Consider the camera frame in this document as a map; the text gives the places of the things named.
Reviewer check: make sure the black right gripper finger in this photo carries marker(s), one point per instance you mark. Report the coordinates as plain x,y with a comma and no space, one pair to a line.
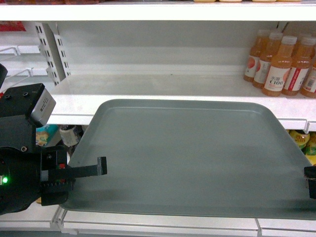
310,175

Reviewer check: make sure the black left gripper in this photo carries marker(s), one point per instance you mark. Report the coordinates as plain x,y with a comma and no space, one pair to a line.
20,177

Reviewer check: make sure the grey metal tray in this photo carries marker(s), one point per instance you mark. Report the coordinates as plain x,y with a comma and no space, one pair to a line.
191,158

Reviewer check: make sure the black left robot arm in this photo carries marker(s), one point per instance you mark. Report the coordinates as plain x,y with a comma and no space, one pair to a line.
17,130

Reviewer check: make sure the yellow green can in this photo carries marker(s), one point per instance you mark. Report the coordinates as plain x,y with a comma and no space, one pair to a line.
300,137

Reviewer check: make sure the white middle shelf board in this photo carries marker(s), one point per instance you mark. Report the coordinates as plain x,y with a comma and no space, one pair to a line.
79,96

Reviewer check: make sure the white shelf board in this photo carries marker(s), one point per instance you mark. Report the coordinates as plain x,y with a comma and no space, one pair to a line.
163,10
79,96

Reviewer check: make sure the orange juice bottle far right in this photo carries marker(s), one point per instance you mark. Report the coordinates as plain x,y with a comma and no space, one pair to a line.
309,86

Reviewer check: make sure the orange juice bottle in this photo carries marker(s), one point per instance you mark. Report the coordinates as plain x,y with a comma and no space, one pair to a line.
254,55
309,86
299,67
280,67
265,59

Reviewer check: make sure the orange juice bottle front left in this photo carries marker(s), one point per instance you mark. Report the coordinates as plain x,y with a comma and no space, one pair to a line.
280,67

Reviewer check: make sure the orange juice bottle behind front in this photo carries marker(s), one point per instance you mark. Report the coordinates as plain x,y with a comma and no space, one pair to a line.
265,59

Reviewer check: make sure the orange juice bottle back left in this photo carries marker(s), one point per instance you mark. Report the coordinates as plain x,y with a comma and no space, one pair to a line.
254,55

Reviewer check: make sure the white upper shelf board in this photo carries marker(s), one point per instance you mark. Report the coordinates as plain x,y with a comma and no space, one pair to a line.
163,10

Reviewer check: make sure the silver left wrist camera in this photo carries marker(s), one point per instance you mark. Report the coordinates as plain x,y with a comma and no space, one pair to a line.
43,109

